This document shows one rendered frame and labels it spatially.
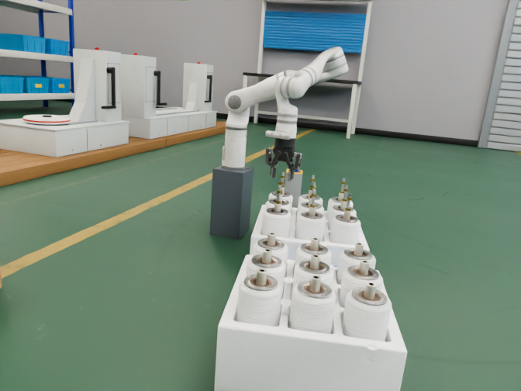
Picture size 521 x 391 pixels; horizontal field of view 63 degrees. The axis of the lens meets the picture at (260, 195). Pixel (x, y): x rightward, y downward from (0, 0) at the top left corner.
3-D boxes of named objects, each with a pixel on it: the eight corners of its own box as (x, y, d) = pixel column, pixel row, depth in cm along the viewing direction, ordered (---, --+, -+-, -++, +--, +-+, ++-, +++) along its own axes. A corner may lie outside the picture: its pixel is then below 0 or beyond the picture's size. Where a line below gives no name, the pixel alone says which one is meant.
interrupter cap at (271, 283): (241, 289, 91) (241, 287, 90) (246, 275, 98) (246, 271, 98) (276, 294, 90) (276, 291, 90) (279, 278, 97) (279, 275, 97)
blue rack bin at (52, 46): (22, 52, 608) (21, 36, 603) (42, 53, 644) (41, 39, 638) (51, 54, 596) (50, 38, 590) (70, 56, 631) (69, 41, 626)
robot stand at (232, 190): (209, 234, 189) (212, 168, 182) (221, 225, 202) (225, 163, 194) (239, 240, 186) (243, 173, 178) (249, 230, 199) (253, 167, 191)
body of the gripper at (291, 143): (301, 135, 152) (298, 161, 154) (279, 133, 155) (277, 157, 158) (291, 137, 145) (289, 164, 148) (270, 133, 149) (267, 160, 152)
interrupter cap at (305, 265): (298, 273, 101) (298, 270, 101) (299, 260, 108) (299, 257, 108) (330, 277, 100) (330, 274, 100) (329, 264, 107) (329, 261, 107)
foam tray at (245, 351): (213, 397, 94) (217, 325, 89) (242, 307, 131) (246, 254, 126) (393, 425, 90) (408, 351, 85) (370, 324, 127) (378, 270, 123)
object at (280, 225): (256, 263, 147) (260, 213, 142) (263, 253, 156) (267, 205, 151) (282, 268, 145) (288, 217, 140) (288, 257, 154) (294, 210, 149)
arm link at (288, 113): (268, 120, 149) (289, 123, 144) (272, 75, 145) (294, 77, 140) (280, 119, 155) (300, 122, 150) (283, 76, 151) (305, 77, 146)
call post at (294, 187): (279, 240, 188) (285, 172, 180) (280, 235, 195) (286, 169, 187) (295, 243, 187) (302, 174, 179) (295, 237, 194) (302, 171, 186)
